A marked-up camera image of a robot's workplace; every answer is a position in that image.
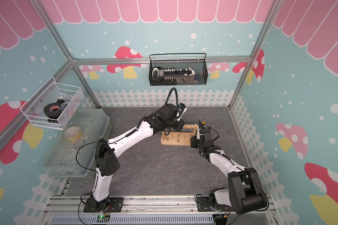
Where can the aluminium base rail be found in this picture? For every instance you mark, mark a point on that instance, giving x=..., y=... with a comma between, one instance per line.
x=152, y=210

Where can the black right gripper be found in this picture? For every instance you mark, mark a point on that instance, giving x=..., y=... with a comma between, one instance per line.
x=192, y=142

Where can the black tape roll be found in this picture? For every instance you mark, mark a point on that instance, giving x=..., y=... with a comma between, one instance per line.
x=53, y=110

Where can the clear plastic storage box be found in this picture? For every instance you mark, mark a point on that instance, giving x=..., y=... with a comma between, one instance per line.
x=76, y=160

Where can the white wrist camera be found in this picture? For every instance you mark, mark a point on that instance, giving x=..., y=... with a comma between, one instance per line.
x=182, y=109
x=200, y=128

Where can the white wire wall basket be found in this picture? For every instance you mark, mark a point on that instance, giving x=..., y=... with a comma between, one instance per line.
x=69, y=96

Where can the wooden jewelry display stand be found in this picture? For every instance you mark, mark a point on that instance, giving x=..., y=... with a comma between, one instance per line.
x=179, y=138

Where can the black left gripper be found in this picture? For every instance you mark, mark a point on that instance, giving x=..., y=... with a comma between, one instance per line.
x=180, y=124

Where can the socket set in holder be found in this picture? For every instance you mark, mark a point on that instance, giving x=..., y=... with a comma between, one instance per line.
x=161, y=75

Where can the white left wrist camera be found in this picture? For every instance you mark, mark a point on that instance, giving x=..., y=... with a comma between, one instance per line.
x=182, y=109

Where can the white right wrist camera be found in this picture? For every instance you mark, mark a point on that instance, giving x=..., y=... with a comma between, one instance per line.
x=200, y=128

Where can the black mesh wall basket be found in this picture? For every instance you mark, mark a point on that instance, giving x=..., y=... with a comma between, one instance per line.
x=196, y=61

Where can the green lit circuit board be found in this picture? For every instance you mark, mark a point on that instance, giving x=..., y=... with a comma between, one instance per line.
x=103, y=218

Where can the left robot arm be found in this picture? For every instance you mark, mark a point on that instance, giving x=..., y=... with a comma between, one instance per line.
x=165, y=119

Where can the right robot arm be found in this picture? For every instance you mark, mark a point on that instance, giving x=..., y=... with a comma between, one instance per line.
x=244, y=193

